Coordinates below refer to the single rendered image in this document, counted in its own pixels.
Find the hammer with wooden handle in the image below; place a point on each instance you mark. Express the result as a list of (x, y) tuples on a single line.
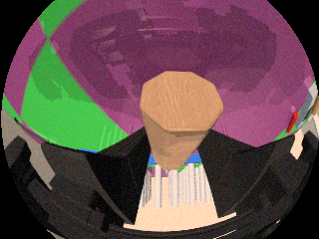
[(316, 109)]

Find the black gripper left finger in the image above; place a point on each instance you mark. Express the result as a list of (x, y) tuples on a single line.
[(117, 172)]

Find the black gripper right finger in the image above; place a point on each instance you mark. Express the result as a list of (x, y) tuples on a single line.
[(233, 167)]

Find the blue flat strip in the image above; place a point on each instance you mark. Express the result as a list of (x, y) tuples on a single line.
[(195, 158)]

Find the red-handled screwdriver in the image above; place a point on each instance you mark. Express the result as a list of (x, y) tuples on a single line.
[(293, 121)]

